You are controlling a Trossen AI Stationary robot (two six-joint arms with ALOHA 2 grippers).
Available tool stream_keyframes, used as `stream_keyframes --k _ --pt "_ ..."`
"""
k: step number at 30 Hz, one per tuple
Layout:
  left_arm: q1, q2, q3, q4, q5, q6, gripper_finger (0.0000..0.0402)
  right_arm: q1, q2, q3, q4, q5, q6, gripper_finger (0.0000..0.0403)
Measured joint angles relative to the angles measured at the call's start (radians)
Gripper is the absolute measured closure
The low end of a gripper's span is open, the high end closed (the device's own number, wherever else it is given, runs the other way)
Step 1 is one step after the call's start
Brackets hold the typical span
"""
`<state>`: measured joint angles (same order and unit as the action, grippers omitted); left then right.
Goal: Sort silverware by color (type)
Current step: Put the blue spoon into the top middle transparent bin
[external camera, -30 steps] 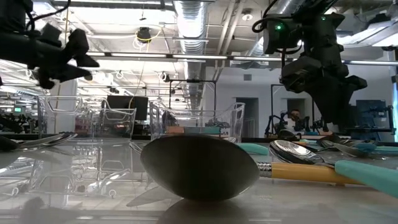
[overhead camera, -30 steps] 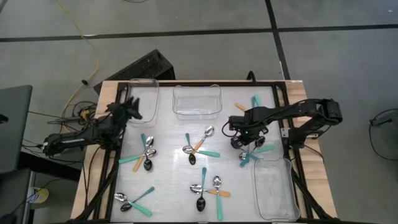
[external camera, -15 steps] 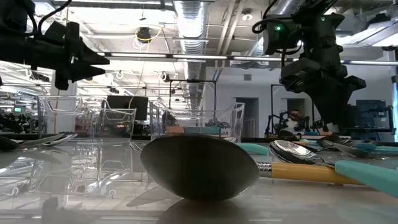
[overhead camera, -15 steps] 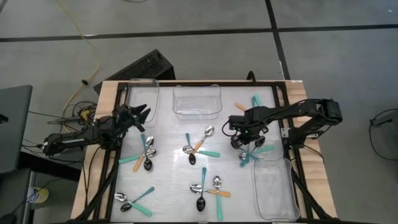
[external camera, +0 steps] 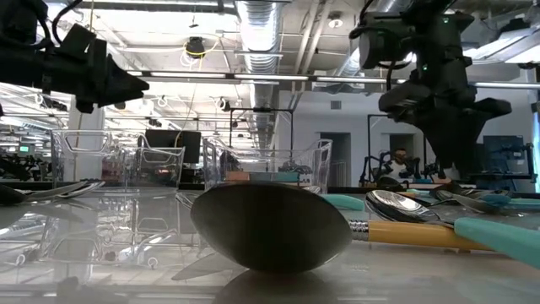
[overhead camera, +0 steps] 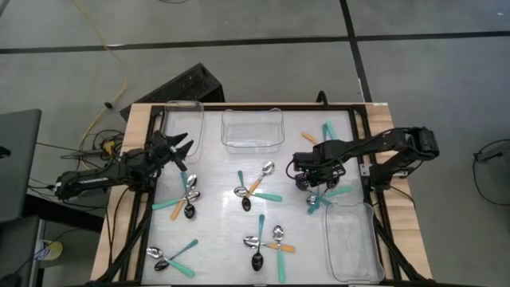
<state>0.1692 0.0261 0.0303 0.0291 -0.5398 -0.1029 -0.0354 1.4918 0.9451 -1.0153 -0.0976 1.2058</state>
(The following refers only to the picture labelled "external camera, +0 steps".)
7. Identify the black monitor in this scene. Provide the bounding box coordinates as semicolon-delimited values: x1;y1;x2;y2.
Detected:
144;129;203;165

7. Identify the yellow cable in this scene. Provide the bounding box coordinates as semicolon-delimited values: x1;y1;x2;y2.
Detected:
173;35;223;149

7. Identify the silver spoon teal handle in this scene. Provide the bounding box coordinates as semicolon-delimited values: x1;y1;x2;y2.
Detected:
364;188;540;271
23;180;92;203
453;192;540;215

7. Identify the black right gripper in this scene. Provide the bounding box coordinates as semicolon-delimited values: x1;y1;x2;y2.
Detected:
378;57;514;170

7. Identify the long light strip bar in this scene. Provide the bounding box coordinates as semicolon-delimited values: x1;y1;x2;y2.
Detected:
126;70;540;90

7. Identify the person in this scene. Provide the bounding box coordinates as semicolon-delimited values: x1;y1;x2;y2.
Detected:
379;147;419;187

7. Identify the ceiling light panel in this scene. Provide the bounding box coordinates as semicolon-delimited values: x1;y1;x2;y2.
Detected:
462;24;540;65

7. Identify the black overhead camera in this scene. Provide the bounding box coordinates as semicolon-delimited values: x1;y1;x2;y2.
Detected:
185;36;207;59

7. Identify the silver ventilation duct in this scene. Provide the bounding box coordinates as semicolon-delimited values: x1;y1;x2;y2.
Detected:
234;0;294;149

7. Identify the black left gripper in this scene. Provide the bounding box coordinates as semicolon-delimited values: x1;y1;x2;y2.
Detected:
41;23;150;114

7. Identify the clear plastic bin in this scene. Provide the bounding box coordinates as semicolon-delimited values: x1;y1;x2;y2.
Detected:
201;135;334;195
50;128;186;191

